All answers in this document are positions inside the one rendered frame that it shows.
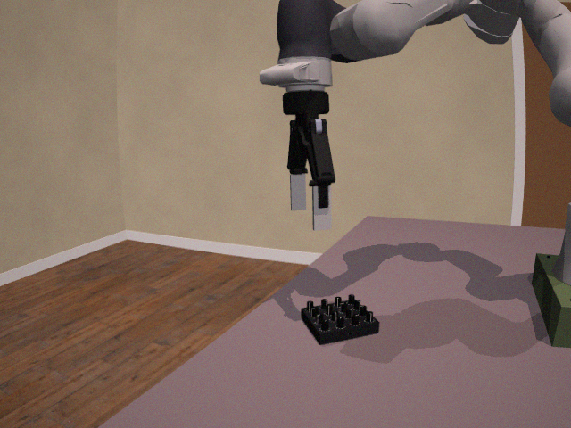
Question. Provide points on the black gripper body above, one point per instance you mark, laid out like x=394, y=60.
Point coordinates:
x=309, y=104

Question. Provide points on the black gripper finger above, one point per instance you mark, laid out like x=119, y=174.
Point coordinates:
x=320, y=162
x=297, y=158

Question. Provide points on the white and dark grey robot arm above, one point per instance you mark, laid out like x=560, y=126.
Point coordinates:
x=311, y=32

